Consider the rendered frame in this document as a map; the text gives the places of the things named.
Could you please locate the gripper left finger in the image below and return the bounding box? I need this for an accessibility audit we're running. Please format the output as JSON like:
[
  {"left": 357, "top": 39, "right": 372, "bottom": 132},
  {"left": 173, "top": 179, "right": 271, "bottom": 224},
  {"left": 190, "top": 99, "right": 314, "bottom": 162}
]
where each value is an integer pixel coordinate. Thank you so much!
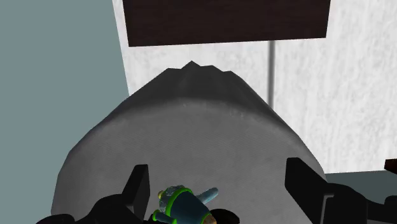
[{"left": 35, "top": 164, "right": 151, "bottom": 224}]

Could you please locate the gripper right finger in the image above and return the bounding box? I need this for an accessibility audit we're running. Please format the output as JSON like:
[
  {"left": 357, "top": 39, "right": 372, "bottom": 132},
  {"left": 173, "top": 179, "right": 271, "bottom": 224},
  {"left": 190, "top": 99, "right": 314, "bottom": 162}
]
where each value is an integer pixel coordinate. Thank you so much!
[{"left": 284, "top": 157, "right": 397, "bottom": 224}]

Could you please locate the dark brown robot stand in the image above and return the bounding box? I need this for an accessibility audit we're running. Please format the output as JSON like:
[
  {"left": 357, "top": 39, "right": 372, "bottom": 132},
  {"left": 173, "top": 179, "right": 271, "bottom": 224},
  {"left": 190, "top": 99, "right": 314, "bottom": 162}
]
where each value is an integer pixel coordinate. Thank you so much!
[{"left": 122, "top": 0, "right": 331, "bottom": 48}]

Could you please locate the green and blue toy figure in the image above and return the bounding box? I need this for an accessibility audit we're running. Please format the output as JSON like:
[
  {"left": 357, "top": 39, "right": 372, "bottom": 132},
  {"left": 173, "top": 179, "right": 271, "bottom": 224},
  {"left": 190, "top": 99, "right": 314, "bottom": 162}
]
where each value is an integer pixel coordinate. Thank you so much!
[{"left": 151, "top": 185, "right": 219, "bottom": 224}]

